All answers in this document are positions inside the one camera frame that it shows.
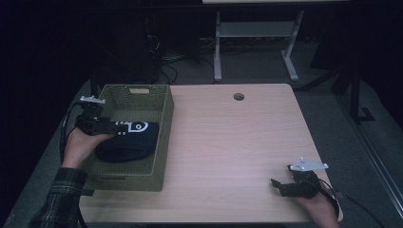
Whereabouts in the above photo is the white metal table frame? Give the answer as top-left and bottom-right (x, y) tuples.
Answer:
(212, 9), (306, 83)

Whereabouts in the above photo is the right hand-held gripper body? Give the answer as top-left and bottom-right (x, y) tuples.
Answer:
(288, 157), (330, 200)

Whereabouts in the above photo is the metal floor rail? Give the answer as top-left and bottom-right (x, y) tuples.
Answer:
(336, 94), (403, 220)

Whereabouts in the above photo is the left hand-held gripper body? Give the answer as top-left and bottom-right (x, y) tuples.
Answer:
(75, 95), (110, 137)

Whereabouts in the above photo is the person's left hand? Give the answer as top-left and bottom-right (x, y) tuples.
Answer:
(61, 126), (115, 170)

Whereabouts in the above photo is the right hand-held gripper black cable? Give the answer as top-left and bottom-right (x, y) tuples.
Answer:
(317, 179), (386, 228)

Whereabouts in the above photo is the person's right hand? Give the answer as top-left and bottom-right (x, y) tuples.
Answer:
(294, 181), (343, 228)

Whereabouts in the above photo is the green woven basket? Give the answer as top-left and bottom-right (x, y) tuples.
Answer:
(83, 84), (175, 193)

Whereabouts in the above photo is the bundle of floor cables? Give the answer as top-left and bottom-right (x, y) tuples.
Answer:
(144, 34), (217, 85)

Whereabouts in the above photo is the black metal stand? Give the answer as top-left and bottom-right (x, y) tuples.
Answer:
(329, 63), (376, 125)
(88, 70), (100, 99)

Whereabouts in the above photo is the dark navy printed cloth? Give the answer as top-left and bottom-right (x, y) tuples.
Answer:
(94, 120), (161, 163)

